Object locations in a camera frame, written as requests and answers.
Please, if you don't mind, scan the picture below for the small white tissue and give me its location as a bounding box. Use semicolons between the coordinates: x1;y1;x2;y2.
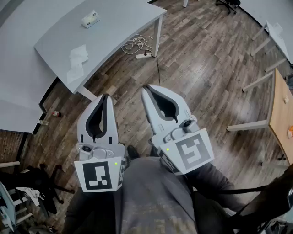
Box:
66;64;85;84

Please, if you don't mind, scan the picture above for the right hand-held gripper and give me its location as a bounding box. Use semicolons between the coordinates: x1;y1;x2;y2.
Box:
140;84;215;176

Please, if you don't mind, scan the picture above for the person's left forearm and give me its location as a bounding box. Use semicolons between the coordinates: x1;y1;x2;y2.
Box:
61;186;121;234

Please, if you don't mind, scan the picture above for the black office chair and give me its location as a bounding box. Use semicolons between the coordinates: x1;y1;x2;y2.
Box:
215;0;241;15

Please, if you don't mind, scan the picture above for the person's black shoe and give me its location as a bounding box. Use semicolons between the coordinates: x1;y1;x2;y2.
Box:
127;145;141;161

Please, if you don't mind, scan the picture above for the black swivel chair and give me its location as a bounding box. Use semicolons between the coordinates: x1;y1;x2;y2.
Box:
0;163;76;218

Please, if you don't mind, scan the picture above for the person's grey clothing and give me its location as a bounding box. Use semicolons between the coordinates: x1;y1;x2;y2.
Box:
114;156;199;234

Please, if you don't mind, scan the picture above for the grey curved table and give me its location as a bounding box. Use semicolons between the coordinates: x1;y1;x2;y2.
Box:
33;0;168;101

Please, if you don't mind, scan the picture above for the coiled white cable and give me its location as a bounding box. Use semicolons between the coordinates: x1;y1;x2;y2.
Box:
121;34;153;55

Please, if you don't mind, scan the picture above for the large white tissue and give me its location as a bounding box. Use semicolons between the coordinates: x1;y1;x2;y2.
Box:
69;44;89;69

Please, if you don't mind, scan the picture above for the white cloth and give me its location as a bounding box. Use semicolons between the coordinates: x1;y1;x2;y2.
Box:
15;186;45;206

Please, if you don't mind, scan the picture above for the black strap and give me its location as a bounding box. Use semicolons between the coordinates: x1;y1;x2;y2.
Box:
193;185;270;195

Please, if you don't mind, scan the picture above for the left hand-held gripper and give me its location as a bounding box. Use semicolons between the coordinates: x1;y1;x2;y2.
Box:
74;93;127;193

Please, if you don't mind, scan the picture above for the white shelf cart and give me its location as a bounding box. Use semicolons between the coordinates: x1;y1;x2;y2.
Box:
0;181;34;234

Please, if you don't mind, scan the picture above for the wooden table with white legs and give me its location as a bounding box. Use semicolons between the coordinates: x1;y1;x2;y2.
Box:
227;67;293;167

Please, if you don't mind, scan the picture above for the pale wooden bar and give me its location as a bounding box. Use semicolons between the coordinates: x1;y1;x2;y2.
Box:
0;161;21;168

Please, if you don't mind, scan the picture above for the person's right forearm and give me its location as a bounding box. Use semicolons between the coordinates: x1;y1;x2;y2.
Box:
185;161;254;214

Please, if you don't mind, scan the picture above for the black cable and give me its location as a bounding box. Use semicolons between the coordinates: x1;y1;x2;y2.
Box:
156;55;162;86

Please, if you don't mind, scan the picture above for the pale tissue box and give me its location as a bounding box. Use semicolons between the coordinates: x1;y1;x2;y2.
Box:
81;10;101;29

